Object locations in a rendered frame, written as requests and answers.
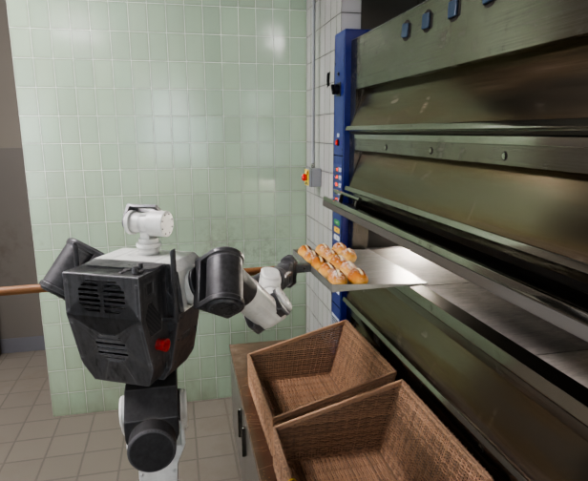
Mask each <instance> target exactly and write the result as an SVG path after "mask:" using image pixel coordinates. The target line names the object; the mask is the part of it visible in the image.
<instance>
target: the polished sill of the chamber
mask: <svg viewBox="0 0 588 481"><path fill-rule="evenodd" d="M394 287H395V288H397V289H398V290H399V291H401V292H402V293H403V294H405V295H406V296H408V297H409V298H410V299H412V300H413V301H415V302H416V303H418V304H419V305H420V306H422V307H423V308H425V309H426V310H427V311H429V312H430V313H431V314H432V315H433V316H435V317H436V318H437V319H439V320H440V321H442V322H443V323H444V324H446V325H448V326H449V327H450V328H452V329H453V330H454V331H456V332H457V333H459V334H460V335H461V336H463V337H464V338H466V339H467V340H468V341H470V342H471V343H472V344H474V345H476V346H477V347H478V348H480V349H481V350H483V351H484V352H485V353H487V354H488V355H489V356H491V357H492V358H494V359H495V360H496V361H498V362H499V363H500V364H502V365H503V366H504V367H506V368H508V369H509V370H510V371H511V372H512V373H514V374H515V375H517V376H518V377H519V378H521V379H522V380H523V381H525V382H526V383H528V384H529V385H530V386H532V387H534V388H535V389H536V390H538V391H539V392H541V393H542V394H543V395H545V396H546V397H547V398H549V399H550V400H552V401H553V402H554V403H556V404H557V405H559V406H560V407H561V408H563V409H564V410H566V411H567V412H569V413H570V414H571V415H573V416H574V417H576V418H577V419H578V420H579V421H580V422H581V423H583V424H584V425H586V426H587V427H588V388H587V387H585V386H583V385H582V384H580V383H579V382H577V381H575V380H574V379H572V378H571V377H569V376H567V375H566V374H564V373H563V372H561V371H560V370H558V369H556V368H555V367H553V366H551V365H549V364H548V363H546V362H545V361H543V360H541V359H540V358H538V357H537V356H535V355H534V354H533V353H531V352H530V351H528V350H526V349H525V348H523V347H522V346H520V345H518V344H516V343H515V342H513V341H512V340H510V339H508V338H507V337H505V336H504V335H502V334H500V333H499V332H497V331H496V330H494V329H492V328H491V327H489V326H488V325H486V324H484V323H482V322H481V321H479V320H478V319H476V318H475V317H474V316H472V315H471V314H469V313H467V312H466V311H464V310H463V309H461V308H459V307H458V306H456V305H455V304H453V303H451V302H449V301H448V300H446V299H444V298H443V297H441V296H440V295H438V294H437V293H435V292H433V291H432V290H430V289H429V288H427V287H426V286H424V285H423V284H415V285H404V286H394Z"/></svg>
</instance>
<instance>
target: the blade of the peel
mask: <svg viewBox="0 0 588 481"><path fill-rule="evenodd" d="M298 250H299V249H293V256H294V257H295V258H296V259H297V260H298V261H299V262H307V261H306V260H305V259H304V258H303V257H302V256H300V255H299V254H298ZM352 250H353V251H354V252H355V254H356V257H357V259H356V261H355V262H354V264H355V266H356V267H357V268H361V269H362V270H364V271H365V272H366V274H367V277H368V283H365V284H351V283H350V282H349V281H348V280H347V284H332V283H331V282H329V281H328V280H327V279H326V278H325V277H324V276H323V275H322V274H321V273H319V272H318V271H317V270H316V269H315V268H314V267H313V266H312V265H310V272H311V273H312V274H313V275H314V276H315V277H316V278H317V279H318V280H319V281H320V282H321V283H322V284H323V285H324V286H325V287H326V288H327V289H328V290H329V291H330V292H342V291H352V290H363V289H373V288H384V287H393V286H404V285H415V284H425V283H427V282H425V281H423V280H422V279H420V278H418V277H416V276H415V275H413V274H411V273H410V272H409V271H407V270H405V269H403V268H401V267H400V266H398V265H396V264H394V263H393V262H391V261H388V260H387V259H385V258H383V257H381V256H380V255H378V254H376V253H374V252H373V251H371V250H369V249H364V250H361V249H352ZM346 279H347V278H346Z"/></svg>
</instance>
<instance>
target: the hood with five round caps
mask: <svg viewBox="0 0 588 481"><path fill-rule="evenodd" d="M586 37H588V0H428V1H427V2H425V3H423V4H421V5H419V6H417V7H415V8H413V9H411V10H409V11H407V12H405V13H403V14H401V15H399V16H397V17H395V18H394V19H392V20H390V21H388V22H387V23H385V24H383V25H381V26H379V27H378V28H376V29H374V30H372V31H369V32H367V33H365V34H364V35H362V36H360V37H358V38H357V68H356V89H357V90H364V89H368V88H372V87H377V86H381V85H385V84H389V83H393V82H397V81H401V80H406V79H410V78H414V77H418V76H422V75H426V74H430V73H438V72H442V71H446V70H450V69H454V68H459V67H463V66H467V65H471V64H475V63H479V62H483V61H488V60H492V59H496V58H500V57H504V56H508V55H513V54H517V53H521V52H528V51H532V50H536V49H541V48H545V47H549V46H554V45H557V44H561V43H565V42H570V41H574V40H578V39H582V38H586Z"/></svg>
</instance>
